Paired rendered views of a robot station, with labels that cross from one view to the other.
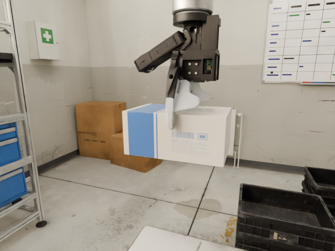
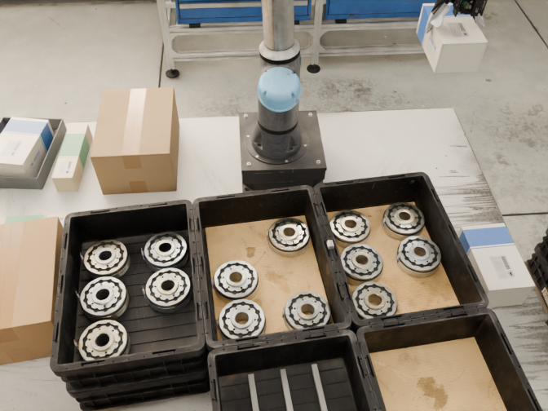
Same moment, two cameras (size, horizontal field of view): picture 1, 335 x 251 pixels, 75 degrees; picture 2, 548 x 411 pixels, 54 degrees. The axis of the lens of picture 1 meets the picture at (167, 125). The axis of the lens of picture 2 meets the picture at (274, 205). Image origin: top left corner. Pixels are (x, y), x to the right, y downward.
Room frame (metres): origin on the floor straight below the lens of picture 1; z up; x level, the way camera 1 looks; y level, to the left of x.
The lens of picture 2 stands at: (-0.55, -1.02, 1.93)
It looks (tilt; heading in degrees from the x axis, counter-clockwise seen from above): 50 degrees down; 65
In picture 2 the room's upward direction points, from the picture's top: 1 degrees clockwise
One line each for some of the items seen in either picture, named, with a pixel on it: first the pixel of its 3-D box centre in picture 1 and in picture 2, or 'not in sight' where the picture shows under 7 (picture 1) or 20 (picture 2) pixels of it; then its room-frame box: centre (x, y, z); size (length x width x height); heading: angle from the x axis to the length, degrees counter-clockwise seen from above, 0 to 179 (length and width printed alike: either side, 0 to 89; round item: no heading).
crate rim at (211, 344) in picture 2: not in sight; (265, 259); (-0.26, -0.39, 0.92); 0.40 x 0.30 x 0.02; 75
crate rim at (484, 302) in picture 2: not in sight; (393, 242); (0.03, -0.46, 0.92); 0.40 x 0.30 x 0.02; 75
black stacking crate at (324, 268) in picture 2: not in sight; (265, 272); (-0.26, -0.39, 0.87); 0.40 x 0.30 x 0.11; 75
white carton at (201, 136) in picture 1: (179, 130); (449, 37); (0.45, -0.02, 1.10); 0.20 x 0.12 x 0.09; 70
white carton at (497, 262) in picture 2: not in sight; (491, 264); (0.32, -0.53, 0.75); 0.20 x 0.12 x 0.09; 72
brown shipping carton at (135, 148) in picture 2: not in sight; (139, 139); (-0.40, 0.27, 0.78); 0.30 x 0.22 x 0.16; 70
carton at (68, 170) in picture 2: not in sight; (72, 156); (-0.60, 0.33, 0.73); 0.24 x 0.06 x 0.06; 67
